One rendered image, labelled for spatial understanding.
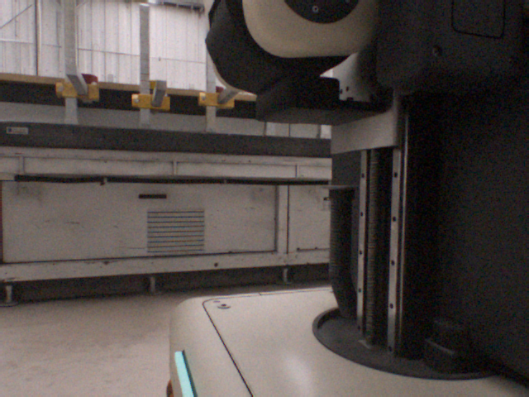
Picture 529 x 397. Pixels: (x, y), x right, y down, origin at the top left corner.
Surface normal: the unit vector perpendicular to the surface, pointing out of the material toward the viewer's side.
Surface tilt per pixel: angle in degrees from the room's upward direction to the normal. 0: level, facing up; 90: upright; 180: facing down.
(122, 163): 90
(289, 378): 0
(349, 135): 90
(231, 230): 90
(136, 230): 90
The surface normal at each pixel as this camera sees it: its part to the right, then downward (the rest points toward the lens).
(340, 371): 0.01, -1.00
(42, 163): 0.32, 0.05
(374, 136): -0.95, 0.00
